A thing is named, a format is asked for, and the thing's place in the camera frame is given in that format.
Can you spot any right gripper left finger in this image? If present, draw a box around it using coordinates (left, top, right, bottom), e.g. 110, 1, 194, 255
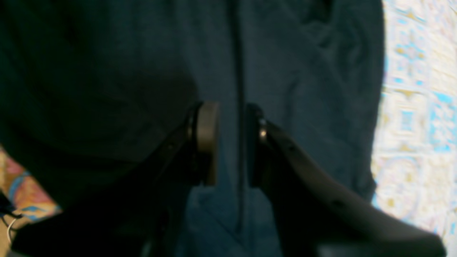
10, 101, 219, 257

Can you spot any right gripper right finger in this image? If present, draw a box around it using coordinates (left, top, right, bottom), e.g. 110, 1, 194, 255
246, 104, 446, 257

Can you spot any black t-shirt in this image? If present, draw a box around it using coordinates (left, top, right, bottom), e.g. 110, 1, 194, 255
1, 0, 384, 257

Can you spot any patterned tablecloth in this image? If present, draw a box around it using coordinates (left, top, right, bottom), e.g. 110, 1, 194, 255
1, 0, 456, 257

